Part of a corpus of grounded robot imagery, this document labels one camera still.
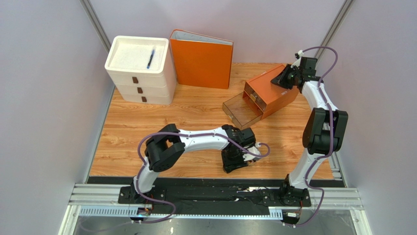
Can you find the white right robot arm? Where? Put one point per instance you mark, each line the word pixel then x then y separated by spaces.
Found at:
pixel 323 134

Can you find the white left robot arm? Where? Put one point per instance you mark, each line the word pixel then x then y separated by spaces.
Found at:
pixel 161 150

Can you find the white three-drawer storage box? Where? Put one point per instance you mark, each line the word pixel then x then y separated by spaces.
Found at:
pixel 126 66

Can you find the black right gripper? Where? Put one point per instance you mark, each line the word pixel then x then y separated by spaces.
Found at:
pixel 286 78

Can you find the orange drawer cabinet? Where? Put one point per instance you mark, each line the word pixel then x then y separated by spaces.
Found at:
pixel 263 97

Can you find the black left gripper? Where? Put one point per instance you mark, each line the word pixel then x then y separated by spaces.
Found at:
pixel 229 165

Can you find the orange ring binder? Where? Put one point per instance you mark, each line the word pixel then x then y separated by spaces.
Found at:
pixel 200 60

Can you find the blue pen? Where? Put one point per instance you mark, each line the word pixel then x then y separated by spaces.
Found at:
pixel 151 58

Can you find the aluminium frame rail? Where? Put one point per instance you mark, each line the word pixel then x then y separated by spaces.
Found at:
pixel 94 209

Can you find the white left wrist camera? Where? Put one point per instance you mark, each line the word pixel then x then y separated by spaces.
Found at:
pixel 251 154

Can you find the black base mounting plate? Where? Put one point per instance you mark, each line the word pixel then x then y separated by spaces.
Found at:
pixel 257 196

